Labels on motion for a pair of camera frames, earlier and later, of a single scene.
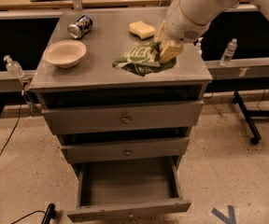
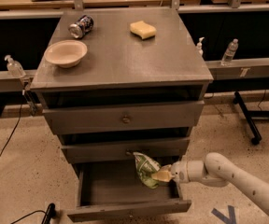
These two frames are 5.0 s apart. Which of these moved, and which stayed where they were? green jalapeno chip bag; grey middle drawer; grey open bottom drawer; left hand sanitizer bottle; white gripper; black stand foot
Moved: green jalapeno chip bag; white gripper
Stayed: black stand foot; left hand sanitizer bottle; grey middle drawer; grey open bottom drawer
